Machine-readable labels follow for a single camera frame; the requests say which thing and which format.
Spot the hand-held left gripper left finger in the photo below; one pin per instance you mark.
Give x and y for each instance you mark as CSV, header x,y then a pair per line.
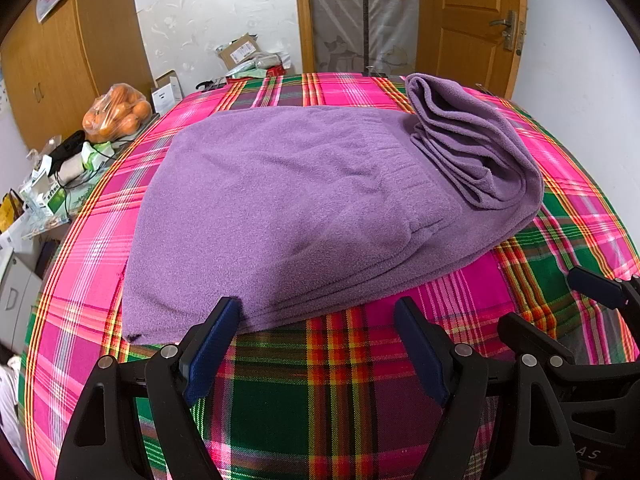
x,y
210,355

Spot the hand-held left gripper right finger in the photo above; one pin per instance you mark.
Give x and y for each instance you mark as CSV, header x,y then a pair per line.
x,y
422,355

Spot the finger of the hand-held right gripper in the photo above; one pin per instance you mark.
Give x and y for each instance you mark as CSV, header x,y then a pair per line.
x,y
595,285
530,332

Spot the purple fleece garment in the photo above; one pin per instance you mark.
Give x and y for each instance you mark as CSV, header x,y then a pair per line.
x,y
280,200

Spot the pink green plaid bedsheet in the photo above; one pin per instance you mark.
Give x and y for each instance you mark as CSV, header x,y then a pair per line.
x,y
325,400

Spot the grey cabinet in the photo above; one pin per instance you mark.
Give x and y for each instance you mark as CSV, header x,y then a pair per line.
x,y
17,295

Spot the green white small box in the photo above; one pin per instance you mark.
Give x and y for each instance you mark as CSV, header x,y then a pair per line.
x,y
50,195

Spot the green tissue pack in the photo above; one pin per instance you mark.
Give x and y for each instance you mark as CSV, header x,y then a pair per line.
x,y
92,156

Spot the black pouch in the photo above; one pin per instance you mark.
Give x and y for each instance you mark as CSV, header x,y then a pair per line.
x,y
67,147

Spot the bag of oranges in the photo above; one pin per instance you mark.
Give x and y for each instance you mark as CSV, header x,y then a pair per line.
x,y
117,115

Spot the white carton box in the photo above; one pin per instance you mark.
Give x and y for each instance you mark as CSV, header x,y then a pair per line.
x,y
166,92

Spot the wooden door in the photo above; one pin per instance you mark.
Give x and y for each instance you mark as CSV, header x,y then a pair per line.
x,y
465,20

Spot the silver packets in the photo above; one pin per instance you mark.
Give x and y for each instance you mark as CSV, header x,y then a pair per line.
x,y
262,62

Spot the cardboard box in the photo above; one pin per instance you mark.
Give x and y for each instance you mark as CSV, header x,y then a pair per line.
x,y
237,50

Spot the wooden wardrobe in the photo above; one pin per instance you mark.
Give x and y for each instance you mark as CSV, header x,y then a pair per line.
x,y
60,60

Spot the grey door curtain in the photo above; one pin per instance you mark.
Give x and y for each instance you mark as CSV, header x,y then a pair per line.
x,y
365,15

